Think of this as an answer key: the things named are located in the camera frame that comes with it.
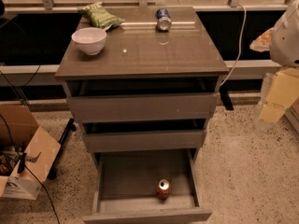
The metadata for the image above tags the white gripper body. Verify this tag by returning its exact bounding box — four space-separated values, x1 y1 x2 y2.
270 0 299 67

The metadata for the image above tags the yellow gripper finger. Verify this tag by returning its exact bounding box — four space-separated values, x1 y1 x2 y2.
249 28 273 52
254 68 299 129

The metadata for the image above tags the red coke can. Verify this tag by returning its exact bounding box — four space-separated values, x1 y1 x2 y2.
156 179 170 200

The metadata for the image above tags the blue soda can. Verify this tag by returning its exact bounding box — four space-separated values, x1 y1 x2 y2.
156 8 172 31

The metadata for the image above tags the grey drawer cabinet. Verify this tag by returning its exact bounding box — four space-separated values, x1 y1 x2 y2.
54 6 230 224

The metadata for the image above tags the middle grey drawer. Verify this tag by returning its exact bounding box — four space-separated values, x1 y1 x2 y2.
83 119 206 152

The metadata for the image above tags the grey drawer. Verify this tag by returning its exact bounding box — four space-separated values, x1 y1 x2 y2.
66 77 218 123
83 119 206 152

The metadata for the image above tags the top grey drawer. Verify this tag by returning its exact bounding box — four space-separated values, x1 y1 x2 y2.
66 77 218 123

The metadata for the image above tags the open bottom drawer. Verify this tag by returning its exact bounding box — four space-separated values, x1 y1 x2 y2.
83 149 212 224

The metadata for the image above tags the cardboard box right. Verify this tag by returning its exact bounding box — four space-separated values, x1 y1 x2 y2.
285 99 299 132

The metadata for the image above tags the cardboard box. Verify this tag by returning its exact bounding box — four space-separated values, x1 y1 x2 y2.
285 99 299 132
0 105 60 200

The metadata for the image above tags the green chip bag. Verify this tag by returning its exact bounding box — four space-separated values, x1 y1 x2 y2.
78 2 124 30

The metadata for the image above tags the white bowl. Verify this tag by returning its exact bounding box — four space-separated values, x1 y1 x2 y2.
71 27 107 55

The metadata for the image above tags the black bar on floor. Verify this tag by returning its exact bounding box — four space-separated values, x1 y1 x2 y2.
48 119 76 180

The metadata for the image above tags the cardboard box left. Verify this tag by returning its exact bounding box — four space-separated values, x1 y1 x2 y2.
0 105 60 200

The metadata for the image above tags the white cable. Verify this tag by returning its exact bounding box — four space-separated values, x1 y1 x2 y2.
220 3 248 88

